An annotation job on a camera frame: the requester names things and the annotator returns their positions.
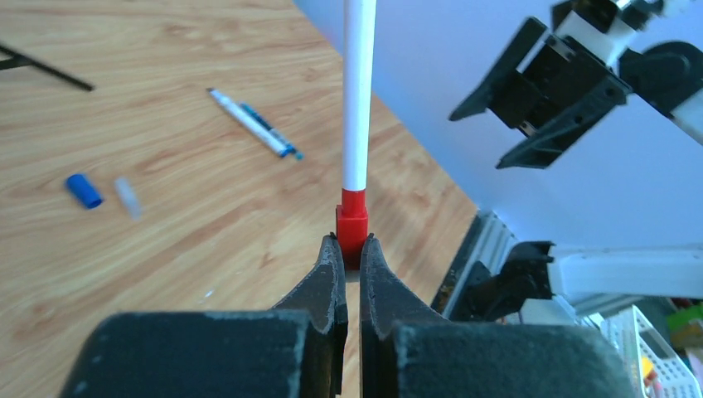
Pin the blue marker cap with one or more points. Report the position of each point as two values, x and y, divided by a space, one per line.
83 190

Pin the black tripod microphone stand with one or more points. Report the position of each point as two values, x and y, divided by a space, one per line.
15 59

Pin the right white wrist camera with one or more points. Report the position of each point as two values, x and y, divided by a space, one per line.
606 28

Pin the translucent blue pen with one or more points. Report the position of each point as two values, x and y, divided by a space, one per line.
289 147

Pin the clear pen cap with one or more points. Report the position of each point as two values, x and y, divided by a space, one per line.
128 197

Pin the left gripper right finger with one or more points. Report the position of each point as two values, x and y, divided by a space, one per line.
409 350

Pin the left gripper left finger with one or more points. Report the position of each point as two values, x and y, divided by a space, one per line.
294 349

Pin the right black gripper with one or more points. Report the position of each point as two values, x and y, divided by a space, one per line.
559 96

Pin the white marker blue end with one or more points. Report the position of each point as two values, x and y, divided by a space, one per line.
248 122

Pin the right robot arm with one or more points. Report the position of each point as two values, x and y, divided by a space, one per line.
611 138

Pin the white marker red cap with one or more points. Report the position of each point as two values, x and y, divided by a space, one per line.
358 52

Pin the white plastic basket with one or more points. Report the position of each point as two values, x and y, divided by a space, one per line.
654 369

